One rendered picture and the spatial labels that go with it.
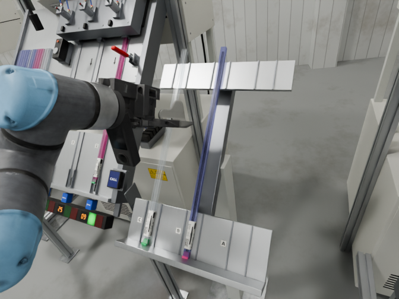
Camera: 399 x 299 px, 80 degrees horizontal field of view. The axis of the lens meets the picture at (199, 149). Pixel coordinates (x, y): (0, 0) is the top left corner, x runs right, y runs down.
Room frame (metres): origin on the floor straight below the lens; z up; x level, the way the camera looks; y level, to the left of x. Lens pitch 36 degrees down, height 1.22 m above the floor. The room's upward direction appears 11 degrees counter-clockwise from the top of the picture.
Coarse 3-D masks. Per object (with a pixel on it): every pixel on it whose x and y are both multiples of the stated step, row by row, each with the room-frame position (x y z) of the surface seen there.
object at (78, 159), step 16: (64, 144) 0.75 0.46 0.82; (80, 144) 0.72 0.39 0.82; (96, 144) 0.69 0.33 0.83; (64, 160) 0.70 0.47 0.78; (80, 160) 0.67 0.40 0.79; (96, 160) 0.65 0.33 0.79; (112, 160) 0.62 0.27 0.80; (64, 176) 0.66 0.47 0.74; (80, 176) 0.63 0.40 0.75; (96, 192) 0.57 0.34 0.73
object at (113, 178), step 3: (111, 171) 0.55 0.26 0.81; (114, 171) 0.55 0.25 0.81; (111, 174) 0.54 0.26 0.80; (114, 174) 0.54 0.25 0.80; (117, 174) 0.54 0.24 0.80; (111, 177) 0.54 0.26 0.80; (114, 177) 0.53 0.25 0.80; (117, 177) 0.53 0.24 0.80; (111, 180) 0.53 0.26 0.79; (114, 180) 0.53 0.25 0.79; (117, 180) 0.52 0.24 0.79; (108, 183) 0.53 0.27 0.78; (111, 183) 0.52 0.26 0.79; (114, 183) 0.52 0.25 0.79; (117, 183) 0.52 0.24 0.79; (111, 186) 0.52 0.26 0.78; (114, 186) 0.51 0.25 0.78
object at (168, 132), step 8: (184, 56) 0.66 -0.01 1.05; (184, 64) 0.65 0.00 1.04; (176, 80) 0.62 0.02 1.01; (176, 88) 0.60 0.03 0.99; (176, 96) 0.59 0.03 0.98; (168, 128) 0.53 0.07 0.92; (168, 136) 0.52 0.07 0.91; (168, 144) 0.51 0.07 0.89; (160, 160) 0.48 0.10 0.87; (160, 168) 0.47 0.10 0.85; (160, 176) 0.45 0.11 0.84; (160, 184) 0.44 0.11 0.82; (152, 200) 0.42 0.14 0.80; (152, 208) 0.40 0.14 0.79; (144, 240) 0.35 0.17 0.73
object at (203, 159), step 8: (224, 48) 0.62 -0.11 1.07; (224, 56) 0.60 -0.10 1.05; (216, 72) 0.58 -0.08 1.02; (216, 80) 0.56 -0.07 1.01; (216, 88) 0.55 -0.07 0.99; (216, 96) 0.53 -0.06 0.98; (216, 104) 0.52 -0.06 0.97; (208, 120) 0.50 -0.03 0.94; (208, 128) 0.49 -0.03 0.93; (208, 136) 0.47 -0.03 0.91; (208, 144) 0.46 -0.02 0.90; (208, 152) 0.45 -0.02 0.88; (200, 160) 0.44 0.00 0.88; (200, 168) 0.42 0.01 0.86; (200, 176) 0.41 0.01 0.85; (200, 184) 0.40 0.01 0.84; (200, 192) 0.39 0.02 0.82; (192, 208) 0.37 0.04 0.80; (192, 216) 0.35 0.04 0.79; (184, 248) 0.31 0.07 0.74
